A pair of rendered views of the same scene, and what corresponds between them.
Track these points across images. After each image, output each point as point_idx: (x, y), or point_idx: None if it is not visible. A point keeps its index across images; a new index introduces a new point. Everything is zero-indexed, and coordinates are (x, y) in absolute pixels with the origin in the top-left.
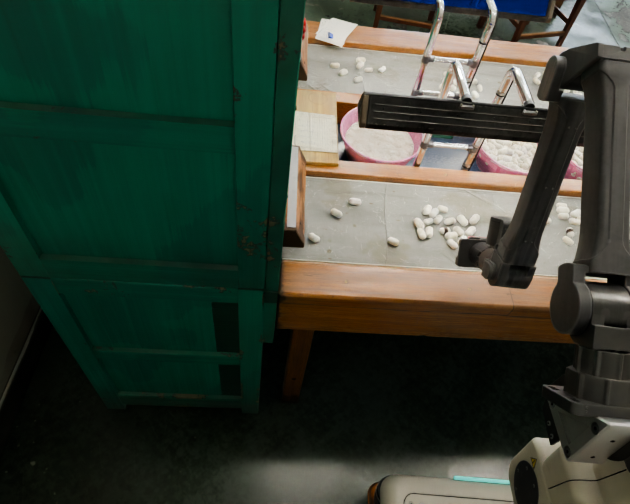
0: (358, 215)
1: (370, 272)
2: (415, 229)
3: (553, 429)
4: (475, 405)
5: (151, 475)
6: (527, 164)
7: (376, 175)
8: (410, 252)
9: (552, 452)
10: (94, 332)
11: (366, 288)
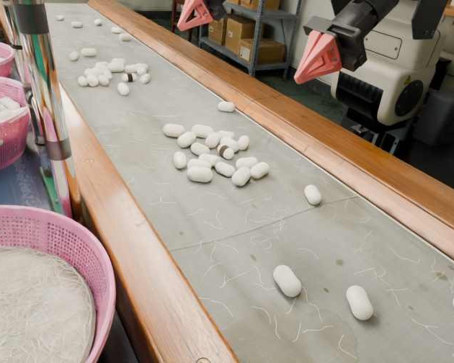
0: (308, 266)
1: (411, 193)
2: (251, 183)
3: (431, 28)
4: None
5: None
6: None
7: (174, 261)
8: (302, 178)
9: (398, 67)
10: None
11: (438, 189)
